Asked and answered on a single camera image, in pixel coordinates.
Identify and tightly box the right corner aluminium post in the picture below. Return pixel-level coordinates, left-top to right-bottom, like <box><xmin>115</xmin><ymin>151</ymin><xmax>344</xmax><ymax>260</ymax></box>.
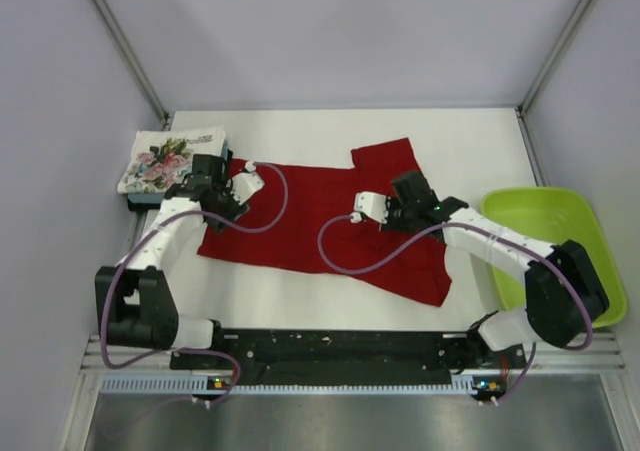
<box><xmin>517</xmin><ymin>0</ymin><xmax>597</xmax><ymax>119</ymax></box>

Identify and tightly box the green plastic bin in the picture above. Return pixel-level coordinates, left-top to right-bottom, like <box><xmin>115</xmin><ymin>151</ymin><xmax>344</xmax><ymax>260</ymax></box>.
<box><xmin>481</xmin><ymin>187</ymin><xmax>628</xmax><ymax>328</ymax></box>

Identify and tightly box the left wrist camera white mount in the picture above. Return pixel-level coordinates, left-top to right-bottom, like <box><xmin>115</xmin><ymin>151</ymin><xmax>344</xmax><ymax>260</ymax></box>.
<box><xmin>231</xmin><ymin>161</ymin><xmax>265</xmax><ymax>206</ymax></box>

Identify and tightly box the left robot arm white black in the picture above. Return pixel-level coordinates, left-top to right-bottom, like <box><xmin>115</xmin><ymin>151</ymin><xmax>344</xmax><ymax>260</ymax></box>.
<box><xmin>94</xmin><ymin>154</ymin><xmax>264</xmax><ymax>368</ymax></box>

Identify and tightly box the left corner aluminium post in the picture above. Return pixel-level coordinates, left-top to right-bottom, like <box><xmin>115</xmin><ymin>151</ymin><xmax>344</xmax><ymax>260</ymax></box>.
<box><xmin>90</xmin><ymin>0</ymin><xmax>169</xmax><ymax>122</ymax></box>

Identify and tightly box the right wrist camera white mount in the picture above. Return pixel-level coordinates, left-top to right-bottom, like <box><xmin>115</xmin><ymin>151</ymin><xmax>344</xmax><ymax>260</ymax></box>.
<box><xmin>349</xmin><ymin>191</ymin><xmax>389</xmax><ymax>224</ymax></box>

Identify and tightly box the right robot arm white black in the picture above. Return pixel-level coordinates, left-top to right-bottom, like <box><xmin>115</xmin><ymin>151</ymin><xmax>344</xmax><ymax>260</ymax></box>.
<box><xmin>363</xmin><ymin>171</ymin><xmax>610</xmax><ymax>367</ymax></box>

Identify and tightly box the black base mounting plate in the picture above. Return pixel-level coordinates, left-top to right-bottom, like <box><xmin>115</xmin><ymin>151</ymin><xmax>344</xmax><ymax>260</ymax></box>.
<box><xmin>169</xmin><ymin>326</ymin><xmax>529</xmax><ymax>385</ymax></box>

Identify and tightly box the white slotted cable duct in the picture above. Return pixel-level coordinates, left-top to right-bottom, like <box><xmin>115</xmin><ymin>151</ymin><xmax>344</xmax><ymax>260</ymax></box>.
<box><xmin>100</xmin><ymin>374</ymin><xmax>503</xmax><ymax>396</ymax></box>

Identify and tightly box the corner aluminium post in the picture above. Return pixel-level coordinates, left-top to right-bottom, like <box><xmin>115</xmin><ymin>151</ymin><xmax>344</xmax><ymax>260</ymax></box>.
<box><xmin>517</xmin><ymin>0</ymin><xmax>597</xmax><ymax>119</ymax></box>
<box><xmin>90</xmin><ymin>0</ymin><xmax>169</xmax><ymax>122</ymax></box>

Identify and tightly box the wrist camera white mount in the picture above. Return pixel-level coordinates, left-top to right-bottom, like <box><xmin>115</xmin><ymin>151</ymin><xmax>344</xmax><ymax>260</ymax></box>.
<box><xmin>349</xmin><ymin>191</ymin><xmax>389</xmax><ymax>224</ymax></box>
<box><xmin>231</xmin><ymin>161</ymin><xmax>265</xmax><ymax>206</ymax></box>

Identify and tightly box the white floral folded t shirt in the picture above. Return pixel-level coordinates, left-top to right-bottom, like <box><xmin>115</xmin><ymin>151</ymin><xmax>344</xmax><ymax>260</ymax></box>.
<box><xmin>117</xmin><ymin>126</ymin><xmax>227</xmax><ymax>194</ymax></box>

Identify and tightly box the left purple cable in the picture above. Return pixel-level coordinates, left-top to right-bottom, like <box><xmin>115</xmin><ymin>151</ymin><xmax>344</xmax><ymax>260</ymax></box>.
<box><xmin>99</xmin><ymin>160</ymin><xmax>289</xmax><ymax>407</ymax></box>

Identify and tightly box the red t shirt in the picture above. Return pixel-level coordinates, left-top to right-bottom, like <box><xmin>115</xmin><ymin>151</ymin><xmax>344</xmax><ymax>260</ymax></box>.
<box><xmin>197</xmin><ymin>138</ymin><xmax>454</xmax><ymax>308</ymax></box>

